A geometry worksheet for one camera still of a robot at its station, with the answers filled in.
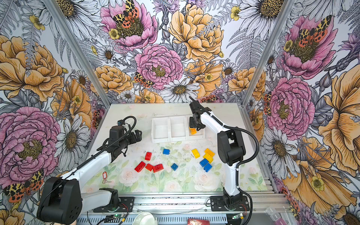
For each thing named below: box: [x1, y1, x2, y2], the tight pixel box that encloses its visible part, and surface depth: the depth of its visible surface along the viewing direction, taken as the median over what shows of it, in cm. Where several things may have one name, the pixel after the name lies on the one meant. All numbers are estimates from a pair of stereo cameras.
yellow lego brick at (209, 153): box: [204, 148, 216, 158], surface depth 93 cm
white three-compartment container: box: [151, 114, 205, 143], surface depth 104 cm
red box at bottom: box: [187, 218, 210, 225], surface depth 67 cm
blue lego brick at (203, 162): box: [199, 158, 209, 168], surface depth 90 cm
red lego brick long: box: [134, 161, 146, 173], surface depth 88 cm
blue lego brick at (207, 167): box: [203, 163, 213, 173], surface depth 87 cm
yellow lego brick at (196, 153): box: [191, 148, 201, 159], surface depth 94 cm
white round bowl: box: [132, 211, 157, 225], surface depth 71 cm
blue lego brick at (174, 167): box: [170, 163, 179, 172], surface depth 88 cm
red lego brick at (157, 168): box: [152, 163, 164, 173], surface depth 88 cm
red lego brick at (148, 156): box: [144, 151, 153, 161], surface depth 93 cm
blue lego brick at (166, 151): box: [162, 148, 171, 155], surface depth 96 cm
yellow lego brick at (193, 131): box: [189, 127, 198, 135], surface depth 103 cm
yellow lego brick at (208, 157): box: [202, 152, 214, 164], surface depth 93 cm
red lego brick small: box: [145, 163, 153, 172], surface depth 89 cm
